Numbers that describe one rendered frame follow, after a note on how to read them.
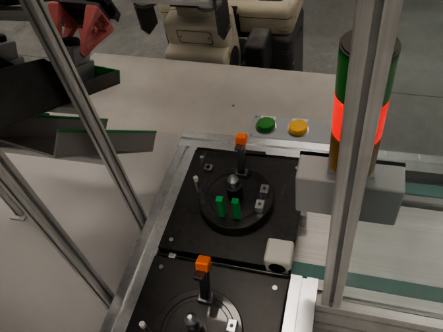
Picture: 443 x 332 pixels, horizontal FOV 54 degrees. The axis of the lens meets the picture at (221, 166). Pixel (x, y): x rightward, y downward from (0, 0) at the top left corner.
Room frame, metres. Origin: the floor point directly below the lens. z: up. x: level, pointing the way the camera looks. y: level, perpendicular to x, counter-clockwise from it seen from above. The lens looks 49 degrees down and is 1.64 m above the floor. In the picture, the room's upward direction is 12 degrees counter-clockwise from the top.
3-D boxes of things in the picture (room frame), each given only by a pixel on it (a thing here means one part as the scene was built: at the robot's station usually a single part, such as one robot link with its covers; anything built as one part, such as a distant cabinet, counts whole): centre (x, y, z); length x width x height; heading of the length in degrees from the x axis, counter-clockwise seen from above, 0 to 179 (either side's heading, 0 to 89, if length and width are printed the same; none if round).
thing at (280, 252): (0.35, -0.07, 0.97); 0.05 x 0.05 x 0.04; 67
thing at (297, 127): (0.64, -0.18, 0.96); 0.04 x 0.04 x 0.02
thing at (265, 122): (0.67, -0.11, 0.96); 0.04 x 0.04 x 0.02
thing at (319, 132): (0.64, -0.18, 0.93); 0.21 x 0.07 x 0.06; 67
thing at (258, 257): (0.48, -0.01, 0.96); 0.24 x 0.24 x 0.02; 67
